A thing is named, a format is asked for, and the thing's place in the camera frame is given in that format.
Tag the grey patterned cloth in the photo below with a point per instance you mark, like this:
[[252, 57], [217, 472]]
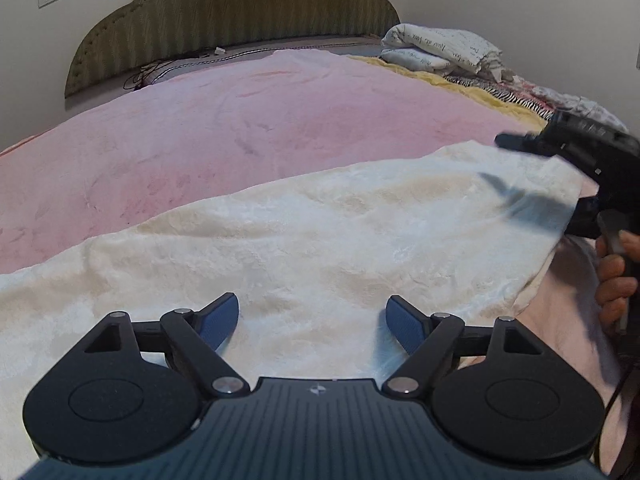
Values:
[[585, 107]]

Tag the yellow blanket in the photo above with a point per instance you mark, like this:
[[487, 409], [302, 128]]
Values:
[[480, 94]]

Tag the person's right hand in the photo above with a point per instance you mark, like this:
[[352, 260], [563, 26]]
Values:
[[612, 285]]

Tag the zebra striped cloth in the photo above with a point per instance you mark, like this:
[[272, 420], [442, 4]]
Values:
[[505, 91]]

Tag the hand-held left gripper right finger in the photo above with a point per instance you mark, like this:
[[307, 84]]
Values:
[[402, 317]]

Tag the green padded headboard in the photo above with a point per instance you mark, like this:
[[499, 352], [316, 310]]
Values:
[[225, 10]]

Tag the cream white towel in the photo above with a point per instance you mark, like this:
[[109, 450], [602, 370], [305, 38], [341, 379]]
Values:
[[325, 240]]

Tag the white printed pillow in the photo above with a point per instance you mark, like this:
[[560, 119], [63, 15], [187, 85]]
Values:
[[415, 59]]

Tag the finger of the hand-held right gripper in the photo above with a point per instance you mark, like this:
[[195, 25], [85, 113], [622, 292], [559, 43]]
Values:
[[520, 142], [530, 207]]

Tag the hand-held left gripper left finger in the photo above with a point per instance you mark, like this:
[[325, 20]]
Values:
[[222, 317]]

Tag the pink blanket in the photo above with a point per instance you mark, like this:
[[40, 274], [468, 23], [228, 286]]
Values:
[[225, 125]]

